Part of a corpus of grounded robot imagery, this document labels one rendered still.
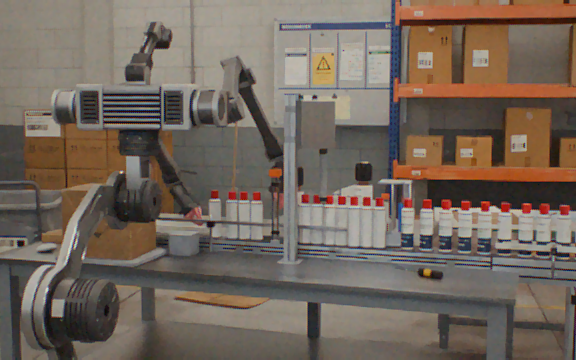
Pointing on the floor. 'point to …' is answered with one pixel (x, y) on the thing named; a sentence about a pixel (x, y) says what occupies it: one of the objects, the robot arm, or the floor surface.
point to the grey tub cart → (5, 233)
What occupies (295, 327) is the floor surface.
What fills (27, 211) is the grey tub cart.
